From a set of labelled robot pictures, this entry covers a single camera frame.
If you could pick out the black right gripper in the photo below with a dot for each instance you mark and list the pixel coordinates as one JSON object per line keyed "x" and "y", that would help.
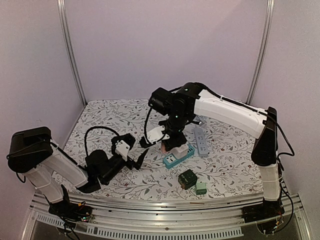
{"x": 173, "y": 143}

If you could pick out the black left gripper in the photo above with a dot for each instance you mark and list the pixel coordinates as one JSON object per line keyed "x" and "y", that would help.
{"x": 137, "y": 164}

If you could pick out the pink plug adapter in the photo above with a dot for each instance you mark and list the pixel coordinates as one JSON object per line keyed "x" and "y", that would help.
{"x": 163, "y": 148}

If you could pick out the teal power strip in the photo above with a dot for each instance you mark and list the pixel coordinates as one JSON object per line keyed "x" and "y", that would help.
{"x": 170, "y": 161}

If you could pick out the white cube socket adapter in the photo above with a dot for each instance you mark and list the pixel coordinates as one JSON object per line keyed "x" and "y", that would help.
{"x": 180, "y": 152}

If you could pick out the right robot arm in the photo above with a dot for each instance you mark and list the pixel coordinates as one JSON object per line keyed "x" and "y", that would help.
{"x": 261, "y": 124}

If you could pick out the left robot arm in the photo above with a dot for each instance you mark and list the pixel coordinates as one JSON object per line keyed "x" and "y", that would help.
{"x": 35, "y": 155}

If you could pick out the light green plug adapter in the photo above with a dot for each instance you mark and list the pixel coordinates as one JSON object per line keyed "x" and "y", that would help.
{"x": 200, "y": 189}

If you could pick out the light blue power strip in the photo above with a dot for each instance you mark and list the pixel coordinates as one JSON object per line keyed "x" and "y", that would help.
{"x": 201, "y": 144}

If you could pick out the dark green cube adapter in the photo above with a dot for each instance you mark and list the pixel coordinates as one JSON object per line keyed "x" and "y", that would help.
{"x": 187, "y": 179}

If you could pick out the floral patterned table mat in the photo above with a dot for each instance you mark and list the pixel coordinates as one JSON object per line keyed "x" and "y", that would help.
{"x": 227, "y": 170}

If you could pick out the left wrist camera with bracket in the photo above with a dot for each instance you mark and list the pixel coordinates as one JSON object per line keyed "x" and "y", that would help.
{"x": 122, "y": 149}

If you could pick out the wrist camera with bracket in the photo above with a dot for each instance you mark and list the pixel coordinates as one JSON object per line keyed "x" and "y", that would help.
{"x": 122, "y": 149}
{"x": 154, "y": 136}

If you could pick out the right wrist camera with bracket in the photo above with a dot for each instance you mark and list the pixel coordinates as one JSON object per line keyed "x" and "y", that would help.
{"x": 154, "y": 136}

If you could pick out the aluminium front rail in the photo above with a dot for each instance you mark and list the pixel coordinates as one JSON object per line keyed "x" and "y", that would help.
{"x": 206, "y": 219}

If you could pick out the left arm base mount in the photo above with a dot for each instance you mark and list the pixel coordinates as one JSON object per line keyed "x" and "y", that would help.
{"x": 76, "y": 212}

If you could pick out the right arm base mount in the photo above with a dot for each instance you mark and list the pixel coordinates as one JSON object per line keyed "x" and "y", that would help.
{"x": 268, "y": 215}

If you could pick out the right aluminium frame post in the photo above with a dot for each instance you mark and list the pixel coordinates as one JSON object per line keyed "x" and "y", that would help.
{"x": 262, "y": 50}

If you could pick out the aluminium frame post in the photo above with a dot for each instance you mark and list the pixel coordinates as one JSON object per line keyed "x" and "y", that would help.
{"x": 262, "y": 50}
{"x": 62, "y": 11}

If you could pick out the left aluminium frame post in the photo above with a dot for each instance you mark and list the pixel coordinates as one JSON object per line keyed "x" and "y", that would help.
{"x": 62, "y": 11}

